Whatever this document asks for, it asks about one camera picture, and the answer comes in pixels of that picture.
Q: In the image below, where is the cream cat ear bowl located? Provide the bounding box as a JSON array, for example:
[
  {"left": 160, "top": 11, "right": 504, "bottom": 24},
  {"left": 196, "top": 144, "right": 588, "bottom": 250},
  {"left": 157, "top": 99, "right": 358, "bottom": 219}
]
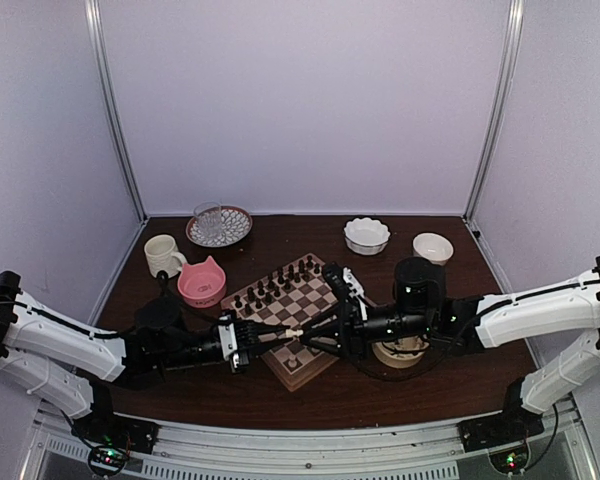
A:
[{"left": 372, "top": 336, "right": 429, "bottom": 370}]

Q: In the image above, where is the clear drinking glass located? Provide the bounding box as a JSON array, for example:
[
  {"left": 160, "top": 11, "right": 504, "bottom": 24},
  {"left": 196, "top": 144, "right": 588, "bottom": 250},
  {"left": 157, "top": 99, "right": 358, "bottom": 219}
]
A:
[{"left": 194, "top": 201, "right": 223, "bottom": 242}]

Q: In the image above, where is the patterned ceramic plate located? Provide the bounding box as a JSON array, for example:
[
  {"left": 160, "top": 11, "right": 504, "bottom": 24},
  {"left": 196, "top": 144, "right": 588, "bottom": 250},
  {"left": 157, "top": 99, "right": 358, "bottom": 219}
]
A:
[{"left": 185, "top": 203, "right": 253, "bottom": 248}]

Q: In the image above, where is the wooden chess board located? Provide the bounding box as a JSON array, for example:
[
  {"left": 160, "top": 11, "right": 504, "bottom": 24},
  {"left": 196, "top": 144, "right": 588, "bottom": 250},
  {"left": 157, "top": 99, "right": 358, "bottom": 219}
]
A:
[{"left": 221, "top": 253, "right": 338, "bottom": 392}]

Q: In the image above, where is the aluminium frame post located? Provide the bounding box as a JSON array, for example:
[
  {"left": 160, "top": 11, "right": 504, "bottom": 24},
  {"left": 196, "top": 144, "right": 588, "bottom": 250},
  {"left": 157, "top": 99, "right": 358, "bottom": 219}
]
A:
[
  {"left": 84, "top": 0, "right": 148, "bottom": 223},
  {"left": 463, "top": 0, "right": 525, "bottom": 226}
]

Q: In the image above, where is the pink cat ear bowl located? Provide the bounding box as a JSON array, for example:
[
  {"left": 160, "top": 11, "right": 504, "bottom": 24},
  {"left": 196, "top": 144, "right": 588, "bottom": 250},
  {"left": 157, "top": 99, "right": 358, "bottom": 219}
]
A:
[{"left": 177, "top": 256, "right": 227, "bottom": 309}]

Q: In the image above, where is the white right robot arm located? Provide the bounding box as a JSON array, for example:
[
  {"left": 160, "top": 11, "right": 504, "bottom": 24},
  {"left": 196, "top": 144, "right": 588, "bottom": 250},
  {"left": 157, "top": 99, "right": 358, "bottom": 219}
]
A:
[{"left": 300, "top": 256, "right": 600, "bottom": 442}]

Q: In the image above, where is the white ribbed mug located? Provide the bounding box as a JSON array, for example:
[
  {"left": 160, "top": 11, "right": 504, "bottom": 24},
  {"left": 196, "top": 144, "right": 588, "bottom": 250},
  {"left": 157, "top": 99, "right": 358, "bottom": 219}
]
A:
[{"left": 144, "top": 234, "right": 187, "bottom": 278}]

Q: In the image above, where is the plain white round bowl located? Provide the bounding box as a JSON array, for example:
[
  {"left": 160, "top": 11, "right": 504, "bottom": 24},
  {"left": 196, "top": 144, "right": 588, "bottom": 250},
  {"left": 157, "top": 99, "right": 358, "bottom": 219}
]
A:
[{"left": 412, "top": 232, "right": 455, "bottom": 266}]

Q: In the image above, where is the aluminium frame post left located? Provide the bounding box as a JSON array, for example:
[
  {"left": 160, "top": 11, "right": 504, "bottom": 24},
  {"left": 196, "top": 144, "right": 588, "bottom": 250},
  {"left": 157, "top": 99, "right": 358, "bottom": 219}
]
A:
[{"left": 84, "top": 0, "right": 148, "bottom": 223}]

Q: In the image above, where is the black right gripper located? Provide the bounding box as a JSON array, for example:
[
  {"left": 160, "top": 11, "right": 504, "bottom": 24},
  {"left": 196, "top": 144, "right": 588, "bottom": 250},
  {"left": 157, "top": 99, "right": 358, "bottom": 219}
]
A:
[{"left": 299, "top": 297, "right": 434, "bottom": 362}]

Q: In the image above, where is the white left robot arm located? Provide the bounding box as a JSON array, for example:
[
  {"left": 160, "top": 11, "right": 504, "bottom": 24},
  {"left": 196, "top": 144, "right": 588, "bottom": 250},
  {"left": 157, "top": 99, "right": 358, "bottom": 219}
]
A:
[{"left": 0, "top": 271, "right": 300, "bottom": 444}]

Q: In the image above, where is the aluminium front rail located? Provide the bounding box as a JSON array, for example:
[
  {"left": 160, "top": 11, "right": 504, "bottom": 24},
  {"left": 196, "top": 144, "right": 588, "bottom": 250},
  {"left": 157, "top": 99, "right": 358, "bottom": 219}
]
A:
[{"left": 22, "top": 392, "right": 586, "bottom": 480}]

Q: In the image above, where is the aluminium frame post right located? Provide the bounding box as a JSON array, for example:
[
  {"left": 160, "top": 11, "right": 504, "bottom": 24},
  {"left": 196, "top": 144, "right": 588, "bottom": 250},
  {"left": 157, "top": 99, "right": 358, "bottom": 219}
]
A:
[{"left": 463, "top": 0, "right": 525, "bottom": 226}]

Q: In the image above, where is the white pawn chess piece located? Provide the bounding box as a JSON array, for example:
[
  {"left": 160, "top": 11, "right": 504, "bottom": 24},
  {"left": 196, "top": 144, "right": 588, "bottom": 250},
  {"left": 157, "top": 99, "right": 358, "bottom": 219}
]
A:
[{"left": 284, "top": 329, "right": 304, "bottom": 338}]

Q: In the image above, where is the white scalloped bowl black rim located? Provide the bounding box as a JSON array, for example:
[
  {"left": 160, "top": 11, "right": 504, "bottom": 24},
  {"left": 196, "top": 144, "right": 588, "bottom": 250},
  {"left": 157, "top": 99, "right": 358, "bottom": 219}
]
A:
[{"left": 343, "top": 217, "right": 391, "bottom": 256}]

